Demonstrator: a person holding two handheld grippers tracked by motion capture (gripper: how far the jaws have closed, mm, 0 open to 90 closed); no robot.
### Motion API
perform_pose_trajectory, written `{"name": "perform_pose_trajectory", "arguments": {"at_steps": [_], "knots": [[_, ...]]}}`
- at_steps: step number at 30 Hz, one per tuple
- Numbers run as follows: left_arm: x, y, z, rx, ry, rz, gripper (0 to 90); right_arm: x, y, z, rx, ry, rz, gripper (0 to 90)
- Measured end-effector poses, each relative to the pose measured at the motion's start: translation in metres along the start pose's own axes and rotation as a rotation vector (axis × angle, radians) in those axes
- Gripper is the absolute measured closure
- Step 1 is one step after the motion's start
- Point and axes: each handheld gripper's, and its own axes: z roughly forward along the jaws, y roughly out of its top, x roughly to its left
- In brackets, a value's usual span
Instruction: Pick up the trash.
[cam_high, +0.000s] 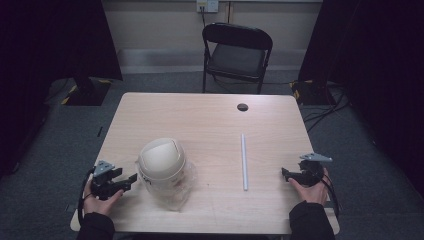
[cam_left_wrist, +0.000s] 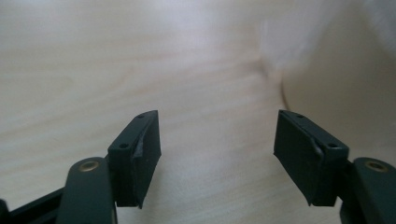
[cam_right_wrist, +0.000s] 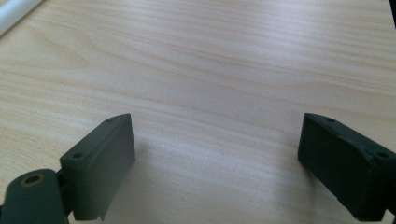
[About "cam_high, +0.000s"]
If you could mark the thin white stick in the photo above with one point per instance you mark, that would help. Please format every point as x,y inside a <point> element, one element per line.
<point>244,163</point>

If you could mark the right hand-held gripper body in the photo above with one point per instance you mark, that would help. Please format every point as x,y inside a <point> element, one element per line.
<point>311,171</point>

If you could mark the person's left hand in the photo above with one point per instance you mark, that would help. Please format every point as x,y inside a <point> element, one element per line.
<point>100,205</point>

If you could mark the cream swing-lid trash bin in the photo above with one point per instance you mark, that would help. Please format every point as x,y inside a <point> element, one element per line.
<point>161,160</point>

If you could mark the black folding chair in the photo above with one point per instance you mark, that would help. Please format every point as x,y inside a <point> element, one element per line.
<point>237,58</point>

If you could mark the black stand base striped tape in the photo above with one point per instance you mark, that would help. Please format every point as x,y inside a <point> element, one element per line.
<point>85,93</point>
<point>308,93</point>

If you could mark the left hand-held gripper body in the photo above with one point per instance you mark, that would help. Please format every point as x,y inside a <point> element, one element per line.
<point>101,186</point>

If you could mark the dark curtain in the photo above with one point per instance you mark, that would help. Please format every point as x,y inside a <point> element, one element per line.
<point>40,66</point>
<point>376,66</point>

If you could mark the person's right hand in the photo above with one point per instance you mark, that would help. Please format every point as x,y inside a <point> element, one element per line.
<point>313,193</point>

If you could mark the white wall socket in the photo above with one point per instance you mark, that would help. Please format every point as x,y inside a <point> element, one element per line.
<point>207,5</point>

